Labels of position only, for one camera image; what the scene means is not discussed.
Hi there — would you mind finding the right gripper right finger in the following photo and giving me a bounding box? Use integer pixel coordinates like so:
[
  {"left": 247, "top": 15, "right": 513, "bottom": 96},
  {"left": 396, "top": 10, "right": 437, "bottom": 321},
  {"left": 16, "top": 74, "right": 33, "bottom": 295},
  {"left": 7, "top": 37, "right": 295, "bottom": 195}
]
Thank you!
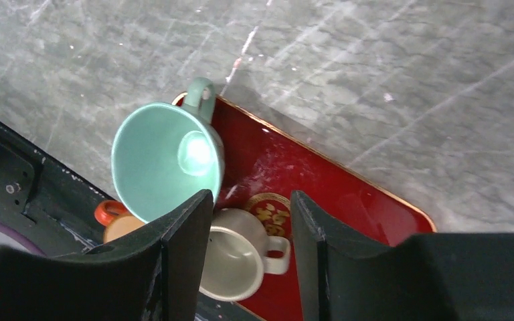
[{"left": 290, "top": 191, "right": 514, "bottom": 320}]

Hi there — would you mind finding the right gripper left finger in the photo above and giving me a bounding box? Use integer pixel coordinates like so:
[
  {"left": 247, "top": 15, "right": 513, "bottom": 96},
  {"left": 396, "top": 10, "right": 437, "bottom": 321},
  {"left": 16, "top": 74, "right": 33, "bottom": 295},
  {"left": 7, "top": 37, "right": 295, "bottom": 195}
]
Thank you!
[{"left": 0, "top": 190, "right": 213, "bottom": 320}]

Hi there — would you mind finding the orange cup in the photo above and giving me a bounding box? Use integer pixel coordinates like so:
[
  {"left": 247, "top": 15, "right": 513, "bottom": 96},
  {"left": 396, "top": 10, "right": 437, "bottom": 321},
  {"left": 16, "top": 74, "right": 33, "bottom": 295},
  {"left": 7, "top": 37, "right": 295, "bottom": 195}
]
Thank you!
[{"left": 94, "top": 200, "right": 145, "bottom": 243}]

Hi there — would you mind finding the teal green cup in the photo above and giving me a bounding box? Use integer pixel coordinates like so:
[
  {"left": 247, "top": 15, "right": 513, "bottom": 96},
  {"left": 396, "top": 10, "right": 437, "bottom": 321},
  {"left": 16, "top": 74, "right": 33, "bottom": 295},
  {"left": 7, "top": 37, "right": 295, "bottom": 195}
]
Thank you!
[{"left": 111, "top": 77, "right": 225, "bottom": 223}]

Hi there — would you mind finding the olive green cup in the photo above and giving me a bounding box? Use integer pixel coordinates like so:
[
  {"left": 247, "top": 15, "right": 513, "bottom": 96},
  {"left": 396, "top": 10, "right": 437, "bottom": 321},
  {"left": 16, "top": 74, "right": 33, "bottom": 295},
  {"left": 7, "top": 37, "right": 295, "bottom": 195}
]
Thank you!
[{"left": 199, "top": 208, "right": 291, "bottom": 302}]

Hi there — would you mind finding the red serving tray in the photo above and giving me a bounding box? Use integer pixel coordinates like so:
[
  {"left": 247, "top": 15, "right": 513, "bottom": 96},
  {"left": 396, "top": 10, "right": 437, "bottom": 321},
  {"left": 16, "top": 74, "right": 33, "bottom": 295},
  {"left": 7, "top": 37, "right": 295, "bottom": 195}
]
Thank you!
[{"left": 171, "top": 90, "right": 438, "bottom": 321}]

